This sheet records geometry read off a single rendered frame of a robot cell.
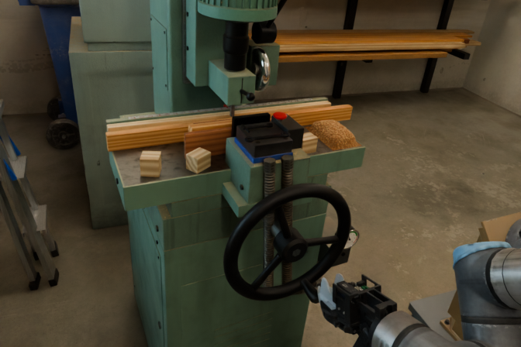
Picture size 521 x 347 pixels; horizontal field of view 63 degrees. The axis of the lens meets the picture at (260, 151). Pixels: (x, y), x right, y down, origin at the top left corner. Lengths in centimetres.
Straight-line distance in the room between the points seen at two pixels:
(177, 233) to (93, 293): 100
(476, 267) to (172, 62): 84
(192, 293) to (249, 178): 40
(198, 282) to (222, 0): 66
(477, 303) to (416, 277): 140
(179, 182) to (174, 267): 24
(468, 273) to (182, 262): 61
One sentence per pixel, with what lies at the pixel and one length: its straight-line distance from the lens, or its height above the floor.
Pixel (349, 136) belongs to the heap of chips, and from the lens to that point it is 110.
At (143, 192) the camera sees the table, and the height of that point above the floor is 88.
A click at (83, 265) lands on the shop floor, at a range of 208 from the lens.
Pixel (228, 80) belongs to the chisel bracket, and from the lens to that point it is 98.
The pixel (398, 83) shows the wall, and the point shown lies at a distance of 441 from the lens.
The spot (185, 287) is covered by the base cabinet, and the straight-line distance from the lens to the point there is 111.
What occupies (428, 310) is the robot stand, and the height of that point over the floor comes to 55.
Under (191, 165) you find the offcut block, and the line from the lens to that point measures 92.
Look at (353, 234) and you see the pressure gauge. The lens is 118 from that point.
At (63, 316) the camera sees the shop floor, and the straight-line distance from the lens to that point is 190.
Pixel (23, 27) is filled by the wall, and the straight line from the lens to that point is 334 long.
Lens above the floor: 139
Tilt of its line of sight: 29 degrees down
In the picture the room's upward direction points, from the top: 5 degrees clockwise
